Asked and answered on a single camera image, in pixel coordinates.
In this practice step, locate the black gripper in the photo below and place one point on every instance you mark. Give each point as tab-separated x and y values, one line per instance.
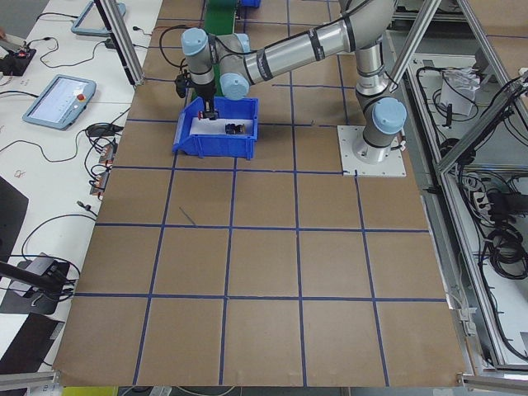
205	90

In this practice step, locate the yellow push button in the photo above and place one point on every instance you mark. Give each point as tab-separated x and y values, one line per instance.
232	128

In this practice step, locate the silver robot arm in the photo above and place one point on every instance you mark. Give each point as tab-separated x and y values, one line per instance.
229	64

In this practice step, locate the white foam pad source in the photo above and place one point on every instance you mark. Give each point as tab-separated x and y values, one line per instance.
216	127

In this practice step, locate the blue source bin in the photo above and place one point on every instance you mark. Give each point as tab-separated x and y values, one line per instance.
236	146

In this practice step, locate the green conveyor belt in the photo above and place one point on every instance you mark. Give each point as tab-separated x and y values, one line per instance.
220	16

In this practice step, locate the blue target bin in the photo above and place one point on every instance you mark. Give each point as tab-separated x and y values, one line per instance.
250	3

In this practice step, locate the near teach pendant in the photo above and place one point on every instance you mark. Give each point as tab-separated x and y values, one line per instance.
61	103

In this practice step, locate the teach pendant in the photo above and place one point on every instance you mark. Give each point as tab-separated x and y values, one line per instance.
89	23
61	103

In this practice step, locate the far teach pendant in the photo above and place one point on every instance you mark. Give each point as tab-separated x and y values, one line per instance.
89	23

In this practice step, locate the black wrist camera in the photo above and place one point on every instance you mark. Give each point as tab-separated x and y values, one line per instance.
181	85

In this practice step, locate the aluminium frame post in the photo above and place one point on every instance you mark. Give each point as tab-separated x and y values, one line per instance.
114	23

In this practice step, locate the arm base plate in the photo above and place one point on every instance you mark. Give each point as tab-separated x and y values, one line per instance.
359	159

